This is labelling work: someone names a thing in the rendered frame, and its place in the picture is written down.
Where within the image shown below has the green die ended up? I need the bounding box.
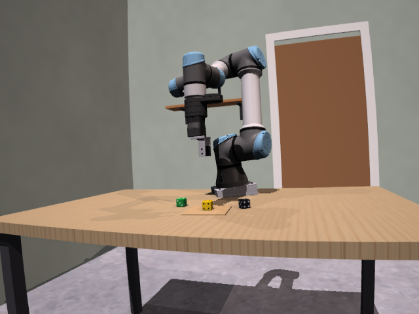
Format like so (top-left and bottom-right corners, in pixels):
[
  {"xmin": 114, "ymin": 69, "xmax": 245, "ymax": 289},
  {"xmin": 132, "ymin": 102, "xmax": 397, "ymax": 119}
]
[{"xmin": 176, "ymin": 198, "xmax": 187, "ymax": 207}]

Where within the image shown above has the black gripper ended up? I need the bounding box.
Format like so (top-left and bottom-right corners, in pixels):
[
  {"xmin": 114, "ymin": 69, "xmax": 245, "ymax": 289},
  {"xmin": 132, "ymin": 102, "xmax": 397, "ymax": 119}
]
[{"xmin": 183, "ymin": 84, "xmax": 223, "ymax": 156}]

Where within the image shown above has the black die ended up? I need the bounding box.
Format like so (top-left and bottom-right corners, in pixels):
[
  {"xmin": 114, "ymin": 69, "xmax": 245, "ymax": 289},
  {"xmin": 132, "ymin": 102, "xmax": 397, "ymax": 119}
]
[{"xmin": 238, "ymin": 198, "xmax": 250, "ymax": 209}]

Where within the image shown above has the yellow die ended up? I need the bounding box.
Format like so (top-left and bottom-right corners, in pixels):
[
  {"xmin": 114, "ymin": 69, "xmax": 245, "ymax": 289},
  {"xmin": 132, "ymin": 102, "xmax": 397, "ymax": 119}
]
[{"xmin": 202, "ymin": 200, "xmax": 213, "ymax": 211}]

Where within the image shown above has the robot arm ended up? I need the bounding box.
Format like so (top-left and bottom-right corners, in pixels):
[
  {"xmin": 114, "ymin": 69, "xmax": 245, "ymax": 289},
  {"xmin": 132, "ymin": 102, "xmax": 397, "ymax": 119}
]
[{"xmin": 168, "ymin": 46, "xmax": 272, "ymax": 188}]

